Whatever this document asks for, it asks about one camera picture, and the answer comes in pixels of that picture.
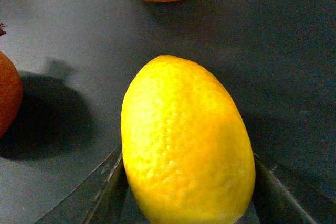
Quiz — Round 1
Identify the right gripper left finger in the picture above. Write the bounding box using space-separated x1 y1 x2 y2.
37 145 128 223

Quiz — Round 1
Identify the black metal display shelf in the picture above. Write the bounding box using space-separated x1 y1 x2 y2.
1 0 335 223

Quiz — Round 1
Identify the yellow lemon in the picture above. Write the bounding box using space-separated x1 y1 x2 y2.
121 56 255 223

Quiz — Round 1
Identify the red apple left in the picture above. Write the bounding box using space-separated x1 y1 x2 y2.
1 52 23 137

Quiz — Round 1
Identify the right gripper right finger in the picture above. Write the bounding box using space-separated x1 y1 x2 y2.
253 154 318 223

